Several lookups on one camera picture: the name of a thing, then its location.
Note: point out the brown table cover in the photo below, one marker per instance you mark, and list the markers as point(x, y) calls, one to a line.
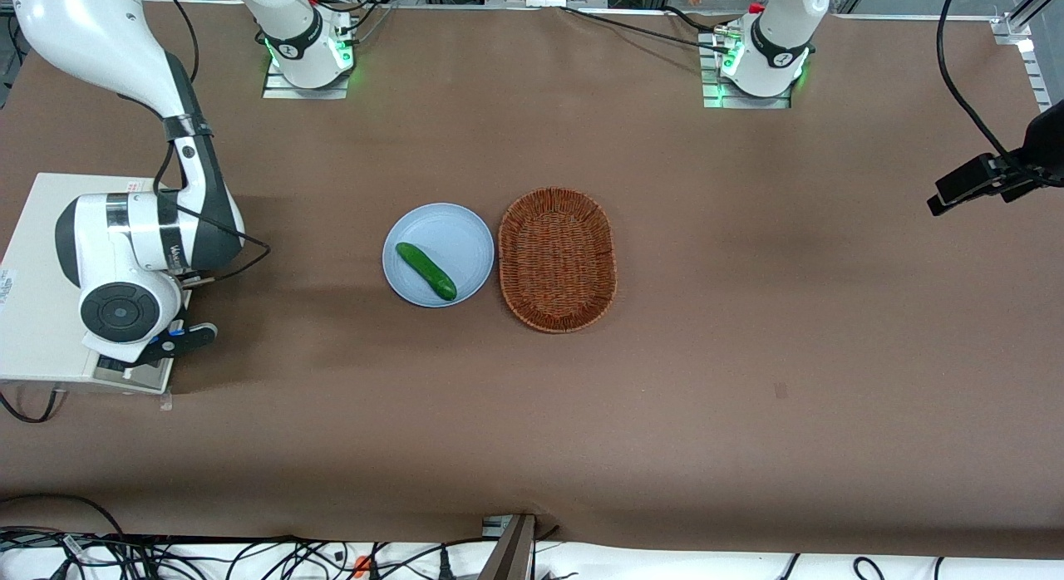
point(748, 356)

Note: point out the aluminium frame bracket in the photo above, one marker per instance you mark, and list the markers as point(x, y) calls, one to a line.
point(1016, 29)

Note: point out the clear tape piece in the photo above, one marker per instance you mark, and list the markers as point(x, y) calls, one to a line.
point(165, 402)

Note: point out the green cucumber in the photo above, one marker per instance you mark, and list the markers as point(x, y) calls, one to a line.
point(426, 271)

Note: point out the orange plug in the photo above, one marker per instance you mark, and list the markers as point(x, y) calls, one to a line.
point(360, 566)

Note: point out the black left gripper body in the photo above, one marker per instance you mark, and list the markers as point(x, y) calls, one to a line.
point(1044, 148)

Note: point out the brown wicker basket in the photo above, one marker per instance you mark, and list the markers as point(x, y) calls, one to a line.
point(557, 260)

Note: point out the aluminium arm base plate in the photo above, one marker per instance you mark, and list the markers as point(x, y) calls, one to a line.
point(283, 92)
point(708, 81)

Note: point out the red printed oven sticker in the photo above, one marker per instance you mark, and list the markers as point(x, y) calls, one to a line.
point(133, 184)

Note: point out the dark right wrist camera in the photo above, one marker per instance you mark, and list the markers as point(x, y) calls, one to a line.
point(195, 336)

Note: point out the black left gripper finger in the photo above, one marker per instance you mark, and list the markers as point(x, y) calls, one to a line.
point(1018, 189)
point(960, 187)

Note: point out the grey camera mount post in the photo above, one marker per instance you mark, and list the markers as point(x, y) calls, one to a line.
point(509, 551)

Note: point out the light blue plate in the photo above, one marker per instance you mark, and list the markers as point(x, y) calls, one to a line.
point(457, 239)

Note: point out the white oven label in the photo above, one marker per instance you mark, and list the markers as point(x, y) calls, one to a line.
point(7, 287)

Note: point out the white toaster oven body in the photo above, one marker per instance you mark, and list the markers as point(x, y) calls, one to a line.
point(33, 314)

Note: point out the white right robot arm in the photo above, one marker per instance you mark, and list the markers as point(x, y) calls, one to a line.
point(125, 231)

